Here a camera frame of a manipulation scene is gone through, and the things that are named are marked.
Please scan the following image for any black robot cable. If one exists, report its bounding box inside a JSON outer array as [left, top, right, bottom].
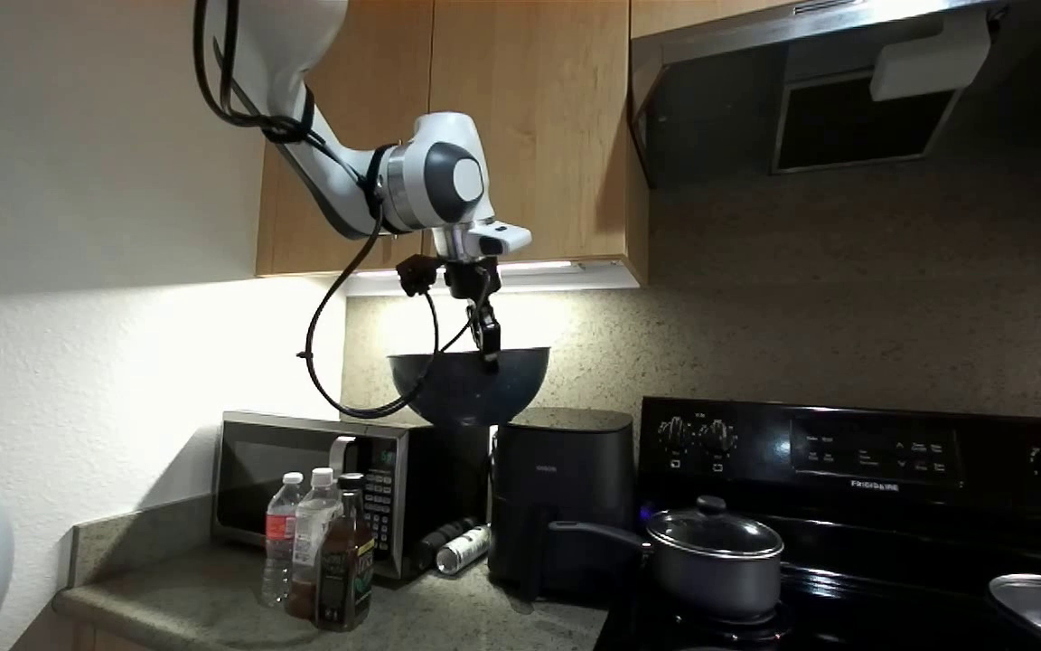
[[190, 0, 482, 423]]

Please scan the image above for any red label water bottle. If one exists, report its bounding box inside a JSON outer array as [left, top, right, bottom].
[[258, 471, 309, 612]]

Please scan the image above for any black microwave oven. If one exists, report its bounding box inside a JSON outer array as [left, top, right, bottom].
[[208, 408, 491, 590]]

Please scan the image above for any dark range hood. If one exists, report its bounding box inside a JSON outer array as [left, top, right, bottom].
[[630, 0, 1041, 193]]

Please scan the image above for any black electric stove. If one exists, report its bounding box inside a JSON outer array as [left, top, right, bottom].
[[596, 394, 1041, 651]]

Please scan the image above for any white label water bottle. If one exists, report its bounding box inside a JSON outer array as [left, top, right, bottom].
[[285, 465, 346, 621]]

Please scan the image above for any saucepan with glass lid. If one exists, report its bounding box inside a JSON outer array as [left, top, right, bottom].
[[547, 492, 787, 629]]

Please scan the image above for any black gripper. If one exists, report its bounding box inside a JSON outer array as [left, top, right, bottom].
[[441, 252, 508, 371]]

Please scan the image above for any dark sauce bottle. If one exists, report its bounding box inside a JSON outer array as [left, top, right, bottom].
[[314, 471, 378, 631]]

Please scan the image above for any under cabinet light strip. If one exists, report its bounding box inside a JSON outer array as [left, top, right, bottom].
[[342, 255, 642, 301]]

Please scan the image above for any blue bowl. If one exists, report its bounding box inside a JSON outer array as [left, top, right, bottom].
[[387, 343, 552, 430]]

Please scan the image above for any black air fryer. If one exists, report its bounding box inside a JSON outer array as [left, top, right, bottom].
[[485, 404, 640, 609]]

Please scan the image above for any wooden upper cabinet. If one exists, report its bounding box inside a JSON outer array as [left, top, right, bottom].
[[258, 0, 650, 279]]

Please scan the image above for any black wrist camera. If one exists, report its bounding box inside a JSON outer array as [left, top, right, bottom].
[[395, 248, 446, 301]]

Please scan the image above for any white can lying down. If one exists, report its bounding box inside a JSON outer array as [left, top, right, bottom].
[[429, 519, 499, 578]]

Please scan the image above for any white hood lamp panel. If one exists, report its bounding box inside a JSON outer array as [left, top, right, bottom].
[[866, 12, 993, 105]]

